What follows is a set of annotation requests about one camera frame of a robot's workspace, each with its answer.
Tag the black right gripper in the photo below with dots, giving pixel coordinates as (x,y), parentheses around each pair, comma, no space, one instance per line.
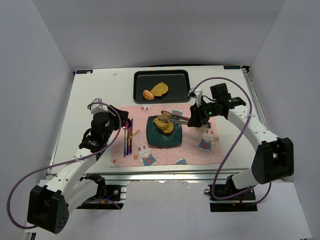
(196,116)

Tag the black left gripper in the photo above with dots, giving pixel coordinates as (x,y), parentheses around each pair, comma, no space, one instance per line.
(119,117)

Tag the metal tongs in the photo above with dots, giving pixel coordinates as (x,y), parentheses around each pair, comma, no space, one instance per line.
(167,117)

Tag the heart bread slice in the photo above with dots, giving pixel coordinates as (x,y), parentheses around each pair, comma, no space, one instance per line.
(167,131)

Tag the small round bread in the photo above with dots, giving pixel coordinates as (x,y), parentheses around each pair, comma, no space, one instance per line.
(161,123)

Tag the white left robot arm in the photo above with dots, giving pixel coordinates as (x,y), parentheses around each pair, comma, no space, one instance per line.
(50,205)

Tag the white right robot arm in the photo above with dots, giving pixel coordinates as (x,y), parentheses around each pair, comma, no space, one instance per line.
(274,156)

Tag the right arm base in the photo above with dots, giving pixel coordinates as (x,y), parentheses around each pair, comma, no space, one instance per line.
(245,202)

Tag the lower bread slice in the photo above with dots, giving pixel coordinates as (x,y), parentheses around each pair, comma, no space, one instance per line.
(160,89)

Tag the iridescent knife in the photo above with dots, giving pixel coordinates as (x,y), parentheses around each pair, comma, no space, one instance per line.
(130,134)

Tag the iridescent spoon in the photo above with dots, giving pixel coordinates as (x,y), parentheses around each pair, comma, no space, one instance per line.
(125,141)

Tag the pink bunny placemat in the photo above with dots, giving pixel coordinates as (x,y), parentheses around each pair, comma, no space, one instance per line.
(199,146)

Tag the teal square plate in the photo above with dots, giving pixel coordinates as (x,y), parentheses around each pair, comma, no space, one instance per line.
(156,138)

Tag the sesame bun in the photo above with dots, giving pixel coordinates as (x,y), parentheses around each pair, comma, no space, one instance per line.
(147,95)

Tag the black baking tray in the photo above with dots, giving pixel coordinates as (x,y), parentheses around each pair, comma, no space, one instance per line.
(177,81)

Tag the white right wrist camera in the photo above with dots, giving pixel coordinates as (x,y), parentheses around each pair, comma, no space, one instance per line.
(197,95)

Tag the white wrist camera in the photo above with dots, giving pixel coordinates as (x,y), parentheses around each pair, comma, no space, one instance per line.
(97,106)
(197,95)

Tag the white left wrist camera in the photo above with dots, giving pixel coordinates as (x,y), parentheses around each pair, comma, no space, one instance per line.
(97,106)

